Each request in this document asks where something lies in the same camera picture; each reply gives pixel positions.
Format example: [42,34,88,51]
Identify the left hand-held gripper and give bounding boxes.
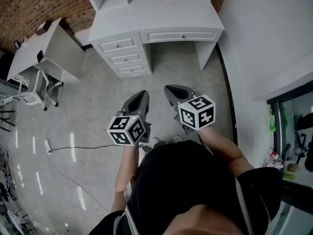
[107,90,152,147]

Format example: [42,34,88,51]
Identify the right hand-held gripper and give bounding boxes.
[163,84,216,136]

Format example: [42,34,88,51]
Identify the person's left forearm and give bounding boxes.
[114,144,140,193]

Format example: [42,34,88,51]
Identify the person's right forearm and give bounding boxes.
[198,125,246,167]

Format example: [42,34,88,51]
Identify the white desk with drawers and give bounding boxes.
[80,0,225,79]

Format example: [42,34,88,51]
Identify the person's left shoe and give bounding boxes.
[153,137,167,149]

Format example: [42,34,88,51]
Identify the black floor edge strip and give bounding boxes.
[215,43,239,146]

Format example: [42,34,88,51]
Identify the person's black shirt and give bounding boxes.
[89,141,283,235]

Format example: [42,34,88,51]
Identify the green bottle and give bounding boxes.
[268,109,276,132]

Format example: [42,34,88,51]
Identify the white office chair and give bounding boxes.
[0,69,64,112]

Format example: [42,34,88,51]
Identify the red label bottle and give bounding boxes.
[268,147,282,163]

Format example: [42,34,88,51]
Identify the black framed glass door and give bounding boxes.
[266,79,313,215]

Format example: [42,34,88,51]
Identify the plain white side table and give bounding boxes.
[6,17,85,84]

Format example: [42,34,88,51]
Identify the brown and white box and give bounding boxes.
[35,21,49,36]

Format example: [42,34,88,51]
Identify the person's face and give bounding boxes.
[171,204,247,235]

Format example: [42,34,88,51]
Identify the black stand legs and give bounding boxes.
[0,109,17,133]

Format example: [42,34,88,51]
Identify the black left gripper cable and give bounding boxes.
[138,142,153,154]

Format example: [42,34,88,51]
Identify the black floor cable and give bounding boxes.
[47,143,120,154]

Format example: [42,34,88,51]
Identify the white shoulder strap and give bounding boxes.
[113,209,141,235]
[234,177,252,235]

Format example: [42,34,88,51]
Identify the pile of black cables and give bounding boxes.
[0,148,19,205]

